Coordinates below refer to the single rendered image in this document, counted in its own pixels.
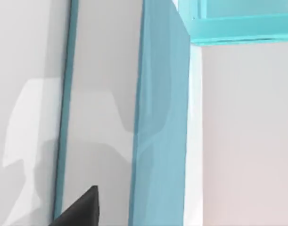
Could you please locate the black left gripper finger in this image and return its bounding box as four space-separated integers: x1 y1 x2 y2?
48 185 102 226

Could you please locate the light blue rack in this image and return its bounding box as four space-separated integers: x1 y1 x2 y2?
53 0 288 226

